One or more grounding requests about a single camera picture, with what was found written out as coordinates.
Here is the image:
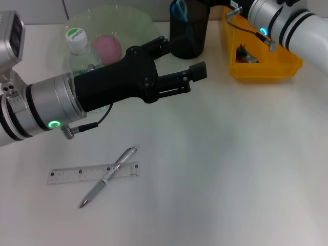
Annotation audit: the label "clear water bottle green label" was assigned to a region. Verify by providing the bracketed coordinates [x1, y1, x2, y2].
[65, 28, 111, 114]

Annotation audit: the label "yellow plastic storage bin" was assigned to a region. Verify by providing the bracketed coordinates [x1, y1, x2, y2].
[221, 6, 303, 83]

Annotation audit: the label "pink toy peach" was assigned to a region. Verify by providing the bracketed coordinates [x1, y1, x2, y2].
[92, 35, 121, 64]

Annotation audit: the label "black mesh cylinder bin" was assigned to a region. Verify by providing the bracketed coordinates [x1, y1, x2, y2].
[169, 0, 211, 59]

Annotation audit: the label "silver ballpoint pen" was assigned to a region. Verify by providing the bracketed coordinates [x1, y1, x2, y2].
[78, 143, 140, 209]

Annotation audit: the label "blue capped scissors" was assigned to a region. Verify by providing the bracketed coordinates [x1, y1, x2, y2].
[171, 0, 195, 49]

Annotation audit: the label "right gripper cable with plug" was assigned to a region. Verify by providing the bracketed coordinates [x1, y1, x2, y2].
[225, 6, 277, 52]

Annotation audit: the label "green translucent plastic fruit plate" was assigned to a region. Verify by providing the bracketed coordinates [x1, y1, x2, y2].
[64, 5, 161, 77]

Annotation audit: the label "gripper cable with plug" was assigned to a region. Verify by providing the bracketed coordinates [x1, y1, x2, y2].
[225, 6, 277, 52]
[60, 104, 113, 140]

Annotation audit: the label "left gripper cable with plug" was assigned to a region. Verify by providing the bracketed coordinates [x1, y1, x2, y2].
[60, 104, 113, 140]

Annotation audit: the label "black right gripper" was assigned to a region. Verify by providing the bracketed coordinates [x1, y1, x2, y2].
[156, 0, 253, 100]

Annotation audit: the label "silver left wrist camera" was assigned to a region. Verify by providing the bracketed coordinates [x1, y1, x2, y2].
[0, 10, 26, 83]

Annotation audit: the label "clear plastic ruler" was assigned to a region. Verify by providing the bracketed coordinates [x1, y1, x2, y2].
[47, 161, 140, 185]

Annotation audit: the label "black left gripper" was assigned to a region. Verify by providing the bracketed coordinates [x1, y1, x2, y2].
[73, 35, 189, 113]

